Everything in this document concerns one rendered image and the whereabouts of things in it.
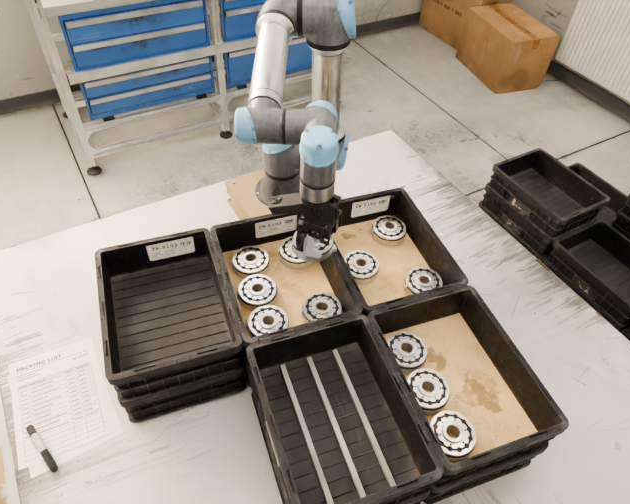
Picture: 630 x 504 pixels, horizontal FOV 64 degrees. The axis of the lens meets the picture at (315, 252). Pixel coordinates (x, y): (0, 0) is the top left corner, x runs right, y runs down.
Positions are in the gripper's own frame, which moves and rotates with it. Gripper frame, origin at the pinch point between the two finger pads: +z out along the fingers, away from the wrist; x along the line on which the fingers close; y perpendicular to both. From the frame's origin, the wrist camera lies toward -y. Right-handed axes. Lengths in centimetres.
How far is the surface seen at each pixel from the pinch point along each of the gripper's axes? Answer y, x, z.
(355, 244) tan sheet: 6.0, 22.1, 18.3
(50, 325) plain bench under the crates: -62, -36, 29
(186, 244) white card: -34.0, -5.2, 10.7
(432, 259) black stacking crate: 28.7, 24.0, 15.0
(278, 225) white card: -15.2, 13.3, 11.7
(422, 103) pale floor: -24, 247, 113
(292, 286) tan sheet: -3.6, -0.8, 17.2
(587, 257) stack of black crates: 86, 100, 67
